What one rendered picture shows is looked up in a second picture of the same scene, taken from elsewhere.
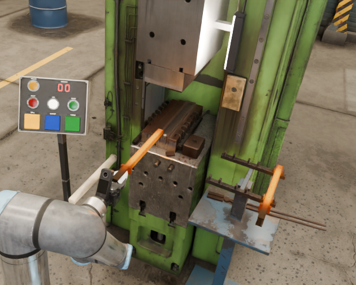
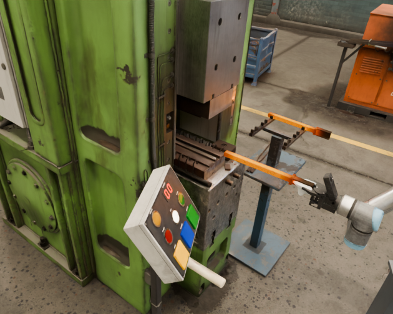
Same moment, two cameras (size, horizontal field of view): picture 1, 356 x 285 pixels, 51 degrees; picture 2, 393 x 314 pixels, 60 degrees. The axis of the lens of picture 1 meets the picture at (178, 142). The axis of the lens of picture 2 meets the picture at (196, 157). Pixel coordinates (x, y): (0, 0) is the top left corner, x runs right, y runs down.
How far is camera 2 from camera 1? 2.01 m
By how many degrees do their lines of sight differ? 60
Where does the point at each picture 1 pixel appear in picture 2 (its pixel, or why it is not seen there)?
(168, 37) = (226, 61)
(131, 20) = (163, 71)
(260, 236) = (291, 159)
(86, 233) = not seen: outside the picture
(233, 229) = (286, 169)
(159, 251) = (217, 261)
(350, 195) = not seen: hidden behind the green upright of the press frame
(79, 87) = (172, 177)
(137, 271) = (218, 293)
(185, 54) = (234, 68)
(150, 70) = (213, 105)
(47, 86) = (161, 205)
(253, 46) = not seen: hidden behind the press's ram
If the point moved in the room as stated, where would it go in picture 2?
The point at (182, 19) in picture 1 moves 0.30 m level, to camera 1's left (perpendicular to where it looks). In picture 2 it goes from (235, 37) to (218, 57)
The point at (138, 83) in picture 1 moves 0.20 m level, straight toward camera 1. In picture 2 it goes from (169, 136) to (212, 142)
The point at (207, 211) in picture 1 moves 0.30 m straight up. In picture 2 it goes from (268, 176) to (277, 133)
